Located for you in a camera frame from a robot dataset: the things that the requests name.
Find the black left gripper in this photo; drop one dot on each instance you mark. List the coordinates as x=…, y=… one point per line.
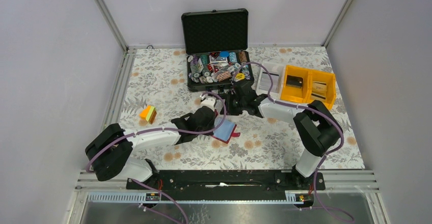
x=212, y=125

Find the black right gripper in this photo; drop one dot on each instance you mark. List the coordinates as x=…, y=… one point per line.
x=232, y=111

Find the red leather card holder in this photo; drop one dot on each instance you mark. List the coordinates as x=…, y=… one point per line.
x=226, y=131

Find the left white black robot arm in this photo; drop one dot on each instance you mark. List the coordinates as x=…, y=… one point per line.
x=110, y=153

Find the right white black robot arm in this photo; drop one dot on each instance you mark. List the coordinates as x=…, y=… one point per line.
x=317, y=128

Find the cards in white bin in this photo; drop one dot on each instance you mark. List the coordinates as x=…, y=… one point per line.
x=268, y=79

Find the black card in yellow bin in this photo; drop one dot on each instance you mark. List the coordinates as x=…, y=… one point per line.
x=294, y=81

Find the beige cards in yellow bin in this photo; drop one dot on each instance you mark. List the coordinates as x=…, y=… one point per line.
x=319, y=91

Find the yellow round dealer chip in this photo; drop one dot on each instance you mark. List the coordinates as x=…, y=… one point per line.
x=239, y=77

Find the white plastic bin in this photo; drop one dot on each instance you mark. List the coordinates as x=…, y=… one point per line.
x=272, y=68

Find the orange green sticky note block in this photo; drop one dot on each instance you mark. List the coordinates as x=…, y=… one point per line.
x=148, y=114

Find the black poker chip case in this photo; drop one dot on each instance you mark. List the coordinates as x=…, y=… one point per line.
x=216, y=44

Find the floral patterned table mat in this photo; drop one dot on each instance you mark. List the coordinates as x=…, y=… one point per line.
x=159, y=78

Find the yellow bin left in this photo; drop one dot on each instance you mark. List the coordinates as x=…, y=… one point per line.
x=295, y=95

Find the yellow bin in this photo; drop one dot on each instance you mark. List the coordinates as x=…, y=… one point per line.
x=330, y=80
x=295, y=95

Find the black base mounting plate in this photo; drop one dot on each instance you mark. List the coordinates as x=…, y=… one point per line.
x=168, y=181

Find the yellow bin right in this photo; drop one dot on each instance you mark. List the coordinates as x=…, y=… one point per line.
x=330, y=80

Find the white slotted cable duct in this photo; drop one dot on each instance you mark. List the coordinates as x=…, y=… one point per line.
x=207, y=195

